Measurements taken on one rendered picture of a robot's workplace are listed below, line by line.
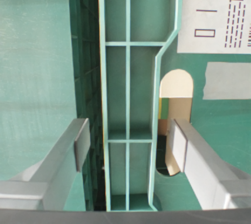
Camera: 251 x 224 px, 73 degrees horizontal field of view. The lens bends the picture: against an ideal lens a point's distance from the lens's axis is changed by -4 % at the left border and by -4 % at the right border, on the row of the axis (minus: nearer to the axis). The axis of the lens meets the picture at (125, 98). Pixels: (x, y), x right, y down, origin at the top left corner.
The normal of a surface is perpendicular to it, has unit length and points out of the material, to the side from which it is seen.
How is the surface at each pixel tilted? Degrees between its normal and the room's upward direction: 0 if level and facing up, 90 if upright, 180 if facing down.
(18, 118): 92
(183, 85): 90
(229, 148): 97
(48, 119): 92
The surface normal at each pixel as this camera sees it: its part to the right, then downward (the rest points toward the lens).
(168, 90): 0.00, 0.29
